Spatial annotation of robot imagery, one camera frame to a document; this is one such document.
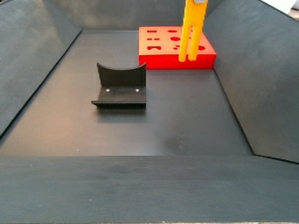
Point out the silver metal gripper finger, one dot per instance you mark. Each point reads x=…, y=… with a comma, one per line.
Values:
x=199, y=1

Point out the black curved holder stand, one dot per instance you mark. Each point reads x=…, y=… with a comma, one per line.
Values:
x=122, y=86

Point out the yellow two-pronged peg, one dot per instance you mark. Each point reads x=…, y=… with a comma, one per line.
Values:
x=191, y=29

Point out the red shape-sorting board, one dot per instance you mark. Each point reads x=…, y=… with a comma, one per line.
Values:
x=159, y=46

